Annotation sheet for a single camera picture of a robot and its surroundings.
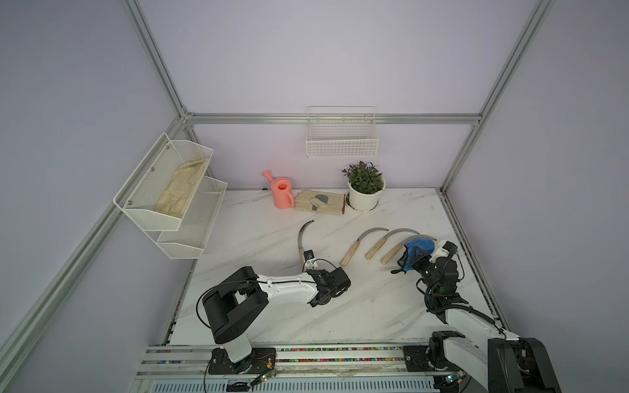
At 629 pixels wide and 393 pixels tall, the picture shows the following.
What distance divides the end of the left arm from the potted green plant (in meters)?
0.43

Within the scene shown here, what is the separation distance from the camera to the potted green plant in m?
1.03

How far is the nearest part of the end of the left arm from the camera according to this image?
0.64 metres
